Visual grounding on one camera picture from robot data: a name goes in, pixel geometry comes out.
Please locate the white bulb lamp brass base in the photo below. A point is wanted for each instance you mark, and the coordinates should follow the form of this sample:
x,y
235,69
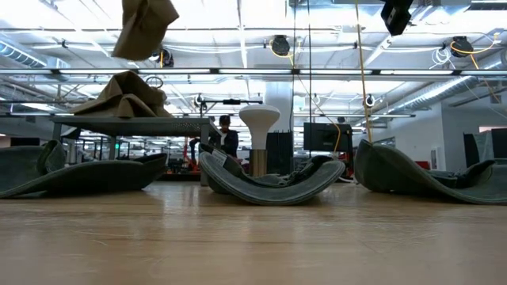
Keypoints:
x,y
259,118

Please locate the black partition panel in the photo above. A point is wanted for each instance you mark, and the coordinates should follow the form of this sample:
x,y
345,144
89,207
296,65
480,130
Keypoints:
x,y
499,142

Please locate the red box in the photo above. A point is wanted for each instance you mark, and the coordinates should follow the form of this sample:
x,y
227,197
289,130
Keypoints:
x,y
421,164

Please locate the long led light bar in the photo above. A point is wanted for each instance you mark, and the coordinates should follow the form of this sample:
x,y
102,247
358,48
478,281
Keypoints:
x,y
253,71

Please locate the silver ceiling duct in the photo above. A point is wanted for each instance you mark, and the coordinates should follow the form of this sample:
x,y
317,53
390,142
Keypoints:
x,y
20,53
435,93

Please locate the dark green baseball cap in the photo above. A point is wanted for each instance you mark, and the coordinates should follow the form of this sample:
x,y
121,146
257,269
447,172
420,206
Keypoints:
x,y
79,178
396,178
269,194

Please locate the person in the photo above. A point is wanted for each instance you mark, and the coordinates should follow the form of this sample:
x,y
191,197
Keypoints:
x,y
229,142

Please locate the white building column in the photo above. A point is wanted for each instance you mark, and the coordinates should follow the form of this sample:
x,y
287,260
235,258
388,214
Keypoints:
x,y
279,107

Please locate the black monitor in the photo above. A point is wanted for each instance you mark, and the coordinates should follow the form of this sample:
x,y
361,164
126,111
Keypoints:
x,y
326,136

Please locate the grey perforated metal shelf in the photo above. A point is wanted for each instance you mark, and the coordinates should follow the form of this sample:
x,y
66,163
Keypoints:
x,y
138,126

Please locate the black tall cabinet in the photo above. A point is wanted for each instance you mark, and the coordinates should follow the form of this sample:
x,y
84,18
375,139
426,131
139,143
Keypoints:
x,y
279,152

